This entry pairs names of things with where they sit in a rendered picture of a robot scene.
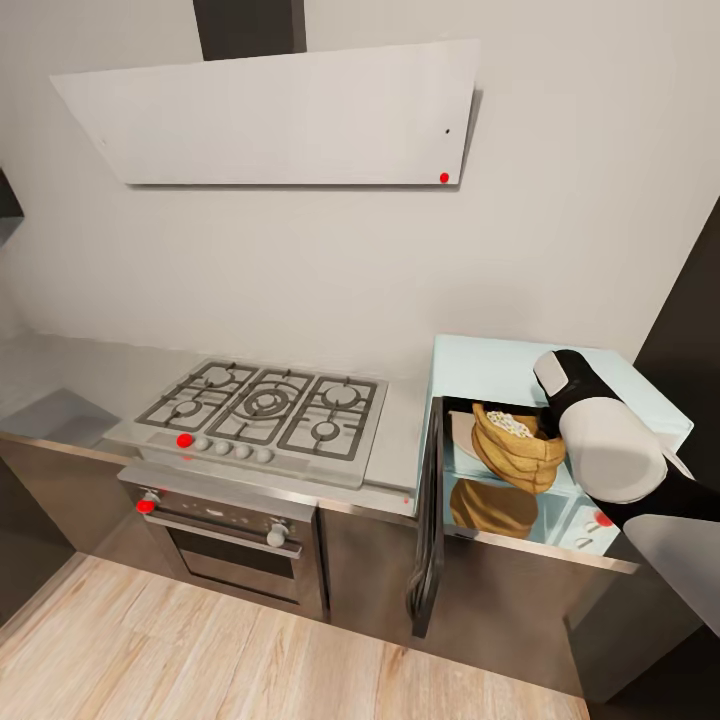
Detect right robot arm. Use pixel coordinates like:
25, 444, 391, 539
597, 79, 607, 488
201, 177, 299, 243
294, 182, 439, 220
534, 348, 720, 638

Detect popcorn bag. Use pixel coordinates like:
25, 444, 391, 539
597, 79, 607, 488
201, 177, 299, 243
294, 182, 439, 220
471, 399, 567, 495

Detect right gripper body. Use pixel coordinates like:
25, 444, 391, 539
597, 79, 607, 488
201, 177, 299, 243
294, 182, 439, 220
538, 406, 560, 435

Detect microwave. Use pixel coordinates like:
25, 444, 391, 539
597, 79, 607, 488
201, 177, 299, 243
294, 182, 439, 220
405, 335, 694, 639

